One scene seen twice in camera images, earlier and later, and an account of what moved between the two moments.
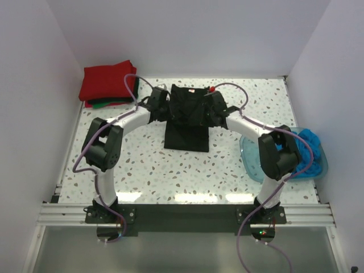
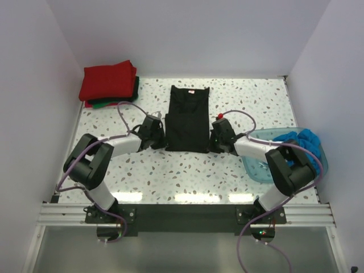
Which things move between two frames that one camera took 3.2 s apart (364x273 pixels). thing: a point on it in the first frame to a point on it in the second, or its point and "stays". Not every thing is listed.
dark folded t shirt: [125, 99] stays
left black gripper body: [165, 110] to [158, 140]
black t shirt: [186, 128] stays
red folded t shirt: [107, 81] stays
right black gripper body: [208, 115] to [215, 145]
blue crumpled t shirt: [316, 167] stays
